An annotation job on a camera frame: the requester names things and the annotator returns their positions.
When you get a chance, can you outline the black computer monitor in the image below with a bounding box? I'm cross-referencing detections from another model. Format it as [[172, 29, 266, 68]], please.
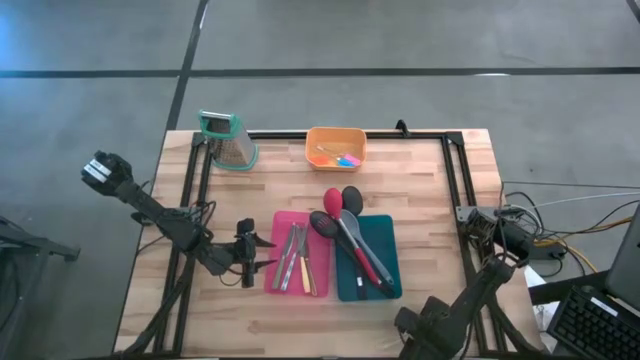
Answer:
[[603, 202, 640, 311]]

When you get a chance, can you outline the teal-trimmed steel box grater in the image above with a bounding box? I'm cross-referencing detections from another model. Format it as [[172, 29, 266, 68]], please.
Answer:
[[197, 109, 260, 172]]

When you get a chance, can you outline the orange plastic bin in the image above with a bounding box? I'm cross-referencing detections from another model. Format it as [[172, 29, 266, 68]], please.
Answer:
[[304, 126, 369, 173]]

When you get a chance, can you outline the black aluminium table frame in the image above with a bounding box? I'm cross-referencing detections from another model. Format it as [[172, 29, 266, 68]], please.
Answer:
[[122, 130, 541, 359]]

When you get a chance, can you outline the black computer keyboard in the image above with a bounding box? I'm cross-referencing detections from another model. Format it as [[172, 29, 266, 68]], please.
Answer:
[[546, 285, 640, 360]]

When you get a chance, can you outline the teal-handled knife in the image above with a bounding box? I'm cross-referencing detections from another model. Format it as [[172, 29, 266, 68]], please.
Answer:
[[279, 225, 306, 293]]

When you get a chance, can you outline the green-handled knife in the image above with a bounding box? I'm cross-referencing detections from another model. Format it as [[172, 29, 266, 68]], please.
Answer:
[[271, 222, 298, 291]]

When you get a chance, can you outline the black metal stand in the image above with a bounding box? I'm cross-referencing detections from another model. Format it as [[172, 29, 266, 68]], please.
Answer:
[[0, 218, 81, 360]]

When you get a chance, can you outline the all-steel table knife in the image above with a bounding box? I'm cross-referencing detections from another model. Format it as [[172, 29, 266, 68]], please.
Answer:
[[303, 243, 318, 297]]

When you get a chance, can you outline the blue silicone basting brush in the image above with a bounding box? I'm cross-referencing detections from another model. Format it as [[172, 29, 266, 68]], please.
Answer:
[[323, 147, 354, 169]]

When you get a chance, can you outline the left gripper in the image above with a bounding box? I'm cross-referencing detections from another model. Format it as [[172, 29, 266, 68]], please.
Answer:
[[222, 233, 278, 290]]

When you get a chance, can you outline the black power strip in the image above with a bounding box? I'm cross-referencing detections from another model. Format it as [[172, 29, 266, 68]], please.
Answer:
[[519, 242, 566, 262]]

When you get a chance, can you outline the yellow cable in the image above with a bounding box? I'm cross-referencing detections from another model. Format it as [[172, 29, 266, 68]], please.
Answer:
[[527, 214, 636, 274]]

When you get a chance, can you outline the black slotted spoon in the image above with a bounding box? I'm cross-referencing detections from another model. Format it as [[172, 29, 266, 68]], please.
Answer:
[[308, 210, 397, 300]]

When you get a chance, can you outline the teal plastic tray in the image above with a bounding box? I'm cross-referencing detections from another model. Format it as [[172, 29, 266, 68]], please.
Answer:
[[334, 214, 404, 303]]

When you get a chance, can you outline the red silicone spoon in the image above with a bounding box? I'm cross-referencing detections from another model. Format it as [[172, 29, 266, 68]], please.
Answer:
[[322, 187, 384, 289]]

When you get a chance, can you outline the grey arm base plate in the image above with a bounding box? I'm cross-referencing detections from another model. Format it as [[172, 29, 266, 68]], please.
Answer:
[[456, 204, 501, 224]]

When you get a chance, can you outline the white paper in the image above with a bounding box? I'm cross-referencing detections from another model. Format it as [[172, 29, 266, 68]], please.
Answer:
[[524, 264, 559, 351]]

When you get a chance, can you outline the pink translucent plastic tray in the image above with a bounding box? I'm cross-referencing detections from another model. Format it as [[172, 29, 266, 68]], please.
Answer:
[[263, 210, 333, 299]]

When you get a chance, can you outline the grey-blue silicone spoon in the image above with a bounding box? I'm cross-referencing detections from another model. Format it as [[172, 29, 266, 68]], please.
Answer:
[[339, 208, 396, 287]]

